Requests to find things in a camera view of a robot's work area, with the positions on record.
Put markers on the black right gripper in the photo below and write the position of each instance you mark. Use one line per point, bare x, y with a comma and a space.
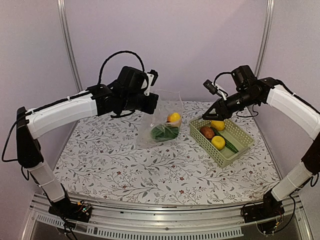
222, 110

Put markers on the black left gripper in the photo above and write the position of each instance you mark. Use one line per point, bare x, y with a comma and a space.
150, 109

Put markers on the brown potato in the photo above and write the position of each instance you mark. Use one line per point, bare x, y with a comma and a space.
207, 132

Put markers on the yellow round lemon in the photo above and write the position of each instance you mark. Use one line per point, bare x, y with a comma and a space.
218, 142

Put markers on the orange yellow mango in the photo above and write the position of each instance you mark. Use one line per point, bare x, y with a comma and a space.
174, 117

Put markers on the clear zip top bag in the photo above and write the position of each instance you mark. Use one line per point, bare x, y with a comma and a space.
169, 102

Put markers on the green white bok choy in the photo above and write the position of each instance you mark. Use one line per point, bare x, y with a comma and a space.
162, 133

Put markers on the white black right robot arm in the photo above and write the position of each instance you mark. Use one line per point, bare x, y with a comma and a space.
274, 93

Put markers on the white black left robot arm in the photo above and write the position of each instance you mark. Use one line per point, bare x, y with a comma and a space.
32, 124

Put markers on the green cucumber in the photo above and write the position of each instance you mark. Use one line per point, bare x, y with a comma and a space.
228, 145

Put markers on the beige perforated plastic basket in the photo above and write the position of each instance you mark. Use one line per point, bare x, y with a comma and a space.
232, 132

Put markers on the floral patterned table mat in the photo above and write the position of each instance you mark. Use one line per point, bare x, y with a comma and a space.
101, 159

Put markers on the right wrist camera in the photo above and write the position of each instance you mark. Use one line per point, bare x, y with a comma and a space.
215, 90

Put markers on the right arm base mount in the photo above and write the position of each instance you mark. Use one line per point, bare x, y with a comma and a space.
267, 216

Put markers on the left aluminium corner post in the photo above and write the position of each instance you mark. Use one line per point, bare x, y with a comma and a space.
68, 44

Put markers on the aluminium corner post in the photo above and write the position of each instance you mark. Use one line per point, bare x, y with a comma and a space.
270, 5
68, 44

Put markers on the right aluminium corner post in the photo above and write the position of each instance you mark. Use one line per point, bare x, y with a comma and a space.
270, 5

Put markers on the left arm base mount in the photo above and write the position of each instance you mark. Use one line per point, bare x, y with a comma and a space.
66, 209

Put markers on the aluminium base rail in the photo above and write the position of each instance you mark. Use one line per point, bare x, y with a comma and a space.
121, 220

